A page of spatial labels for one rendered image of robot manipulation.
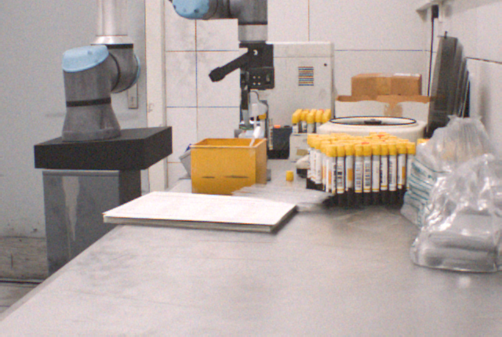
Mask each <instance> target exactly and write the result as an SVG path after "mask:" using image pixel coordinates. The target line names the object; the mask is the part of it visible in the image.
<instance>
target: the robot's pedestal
mask: <svg viewBox="0 0 502 337"><path fill-rule="evenodd" d="M42 180H43V186H44V204H45V239H46V256H47V259H48V274H49V277H50V276H52V275H53V274H54V273H56V272H57V271H58V270H59V269H61V268H62V267H63V266H64V265H65V264H67V263H68V262H70V261H71V260H72V259H73V258H74V257H76V256H77V255H79V254H80V253H81V252H83V251H84V250H86V249H87V248H88V247H89V246H90V245H92V244H93V243H95V242H96V241H98V240H99V239H100V238H102V237H103V236H104V235H105V234H107V233H108V232H109V231H111V230H112V229H114V228H115V227H116V226H117V225H118V224H120V223H105V222H104V216H105V215H106V214H103V213H105V212H109V211H111V210H113V209H116V208H118V207H121V206H123V205H125V204H128V203H129V202H131V201H132V200H134V199H137V198H139V197H142V193H141V182H140V170H127V169H56V168H46V169H43V170H42Z"/></svg>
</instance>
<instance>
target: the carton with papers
mask: <svg viewBox="0 0 502 337"><path fill-rule="evenodd" d="M429 99H430V96H425V95H419V96H400V95H389V96H377V98H376V100H371V99H370V98H369V97H368V96H360V95H355V96H340V95H338V96H337V97H336V100H335V113H336V118H344V117H362V116H381V117H399V118H412V119H414V120H416V121H425V122H426V123H427V115H428V107H429Z"/></svg>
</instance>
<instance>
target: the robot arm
mask: <svg viewBox="0 0 502 337"><path fill-rule="evenodd" d="M169 1H170V2H171V3H172V4H173V8H174V10H175V12H176V13H177V14H178V15H179V16H181V17H183V18H185V19H188V20H204V21H209V20H229V19H238V41H239V42H240V43H239V44H238V47H239V48H247V52H246V53H245V54H243V55H241V56H240V57H238V58H236V59H235V60H232V61H231V62H230V63H226V64H225V65H223V66H222V67H215V68H213V70H211V72H210V73H208V77H209V79H211V81H212V82H216V83H217V82H221V81H223V79H224V78H225V75H227V74H229V73H231V72H233V71H235V70H237V69H240V89H241V98H242V118H243V122H244V124H245V126H246V128H248V129H250V123H251V117H254V116H253V104H258V115H260V114H264V113H265V112H266V111H267V110H268V107H267V105H266V104H264V103H261V102H260V101H259V94H258V92H257V91H252V92H251V89H257V90H266V89H273V88H275V66H274V49H275V44H267V43H266V42H265V41H267V26H265V25H267V0H169ZM127 4H128V0H95V8H96V36H95V38H94V39H93V40H92V41H91V42H90V45H88V46H83V47H78V48H73V49H68V50H66V51H65V52H64V53H63V55H62V69H63V73H64V88H65V96H66V97H65V104H66V114H65V117H64V123H63V128H62V133H61V135H62V141H64V142H82V141H93V140H106V139H112V138H116V137H120V136H122V130H121V126H120V124H119V122H118V119H117V117H116V114H115V112H114V109H113V107H112V101H111V94H112V93H120V92H124V91H126V90H128V89H130V88H132V87H133V85H134V84H135V83H136V82H137V81H138V79H139V77H140V72H141V65H140V59H139V57H138V56H137V55H136V54H135V52H134V45H133V41H132V40H131V39H130V38H129V36H128V19H127ZM254 50H256V51H257V55H255V51H254Z"/></svg>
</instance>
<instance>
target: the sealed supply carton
mask: <svg viewBox="0 0 502 337"><path fill-rule="evenodd" d="M355 95H360V96H368V97H369V98H370V99H371V100H376V99H377V96H389V95H400V96H419V95H422V74H406V73H366V74H358V75H355V76H353V77H351V96H355Z"/></svg>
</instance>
